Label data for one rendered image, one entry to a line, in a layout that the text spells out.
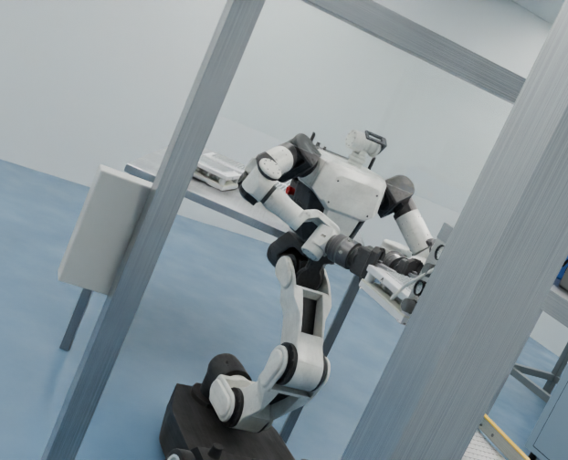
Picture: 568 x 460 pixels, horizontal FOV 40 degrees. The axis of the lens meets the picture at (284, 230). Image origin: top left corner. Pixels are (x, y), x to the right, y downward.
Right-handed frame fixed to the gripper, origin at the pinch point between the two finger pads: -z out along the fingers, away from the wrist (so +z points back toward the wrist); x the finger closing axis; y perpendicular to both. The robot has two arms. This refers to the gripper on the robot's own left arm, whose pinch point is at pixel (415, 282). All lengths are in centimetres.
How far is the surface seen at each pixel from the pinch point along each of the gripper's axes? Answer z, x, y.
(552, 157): -153, -39, 85
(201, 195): 105, 15, 45
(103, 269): -36, 14, 92
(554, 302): -85, -21, 22
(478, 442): -54, 21, -2
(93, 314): 166, 99, 58
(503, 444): -57, 19, -7
